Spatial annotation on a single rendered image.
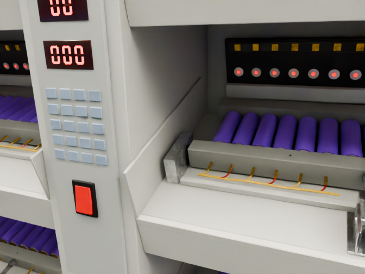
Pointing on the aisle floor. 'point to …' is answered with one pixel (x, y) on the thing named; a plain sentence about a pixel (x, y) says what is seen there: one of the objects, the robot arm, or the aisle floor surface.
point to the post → (134, 105)
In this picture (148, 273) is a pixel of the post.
